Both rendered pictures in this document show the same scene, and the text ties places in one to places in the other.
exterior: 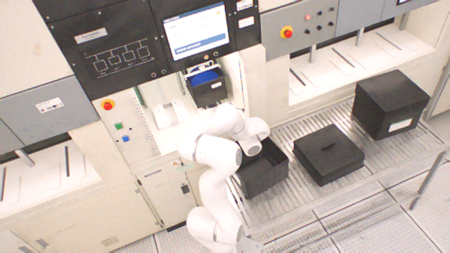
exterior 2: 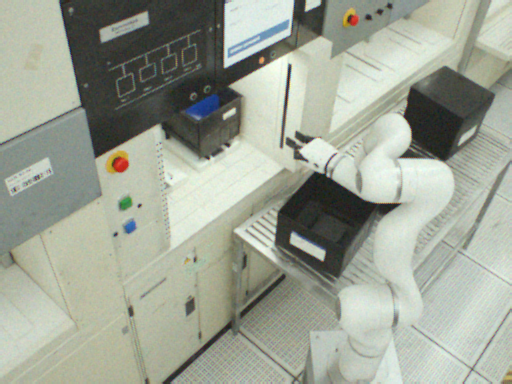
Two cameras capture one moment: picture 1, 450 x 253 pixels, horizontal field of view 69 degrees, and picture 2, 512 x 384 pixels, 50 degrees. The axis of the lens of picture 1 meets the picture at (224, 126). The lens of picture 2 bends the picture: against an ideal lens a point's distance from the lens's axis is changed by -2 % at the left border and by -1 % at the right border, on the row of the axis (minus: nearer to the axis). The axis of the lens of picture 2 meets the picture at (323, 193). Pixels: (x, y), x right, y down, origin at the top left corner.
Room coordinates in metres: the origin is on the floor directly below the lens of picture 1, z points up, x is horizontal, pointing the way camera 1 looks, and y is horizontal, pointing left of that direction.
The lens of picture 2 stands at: (0.20, 0.86, 2.36)
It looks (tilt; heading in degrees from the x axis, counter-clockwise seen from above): 45 degrees down; 314
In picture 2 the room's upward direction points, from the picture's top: 11 degrees clockwise
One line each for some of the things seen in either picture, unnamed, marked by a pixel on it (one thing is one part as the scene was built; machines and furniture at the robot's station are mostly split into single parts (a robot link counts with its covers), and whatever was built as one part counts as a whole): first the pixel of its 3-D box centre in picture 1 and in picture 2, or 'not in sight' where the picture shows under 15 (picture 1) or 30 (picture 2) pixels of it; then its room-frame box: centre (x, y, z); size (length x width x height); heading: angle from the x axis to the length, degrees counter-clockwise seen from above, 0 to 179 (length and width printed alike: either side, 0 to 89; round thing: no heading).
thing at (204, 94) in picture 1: (204, 80); (200, 109); (1.66, 0.07, 1.06); 0.24 x 0.20 x 0.32; 104
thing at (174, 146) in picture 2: (208, 99); (201, 143); (1.66, 0.07, 0.89); 0.22 x 0.21 x 0.04; 14
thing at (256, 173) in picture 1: (254, 162); (327, 222); (1.11, -0.13, 0.85); 0.28 x 0.28 x 0.17; 22
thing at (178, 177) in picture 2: (170, 113); (146, 177); (1.60, 0.33, 0.89); 0.22 x 0.21 x 0.04; 14
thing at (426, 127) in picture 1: (318, 183); (376, 241); (1.17, -0.56, 0.38); 1.30 x 0.60 x 0.76; 104
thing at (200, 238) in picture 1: (210, 230); (365, 318); (0.65, 0.14, 1.07); 0.19 x 0.12 x 0.24; 61
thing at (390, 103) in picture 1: (387, 105); (445, 112); (1.32, -0.98, 0.89); 0.29 x 0.29 x 0.25; 9
